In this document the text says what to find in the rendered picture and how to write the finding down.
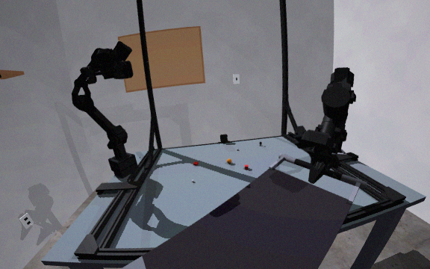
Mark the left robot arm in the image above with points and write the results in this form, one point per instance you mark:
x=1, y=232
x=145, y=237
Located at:
x=335, y=102

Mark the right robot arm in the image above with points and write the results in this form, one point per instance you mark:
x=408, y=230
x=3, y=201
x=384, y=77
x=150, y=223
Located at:
x=116, y=134

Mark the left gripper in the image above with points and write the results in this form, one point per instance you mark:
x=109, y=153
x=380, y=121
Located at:
x=320, y=157

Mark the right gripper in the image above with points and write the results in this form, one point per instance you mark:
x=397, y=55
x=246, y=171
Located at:
x=88, y=73

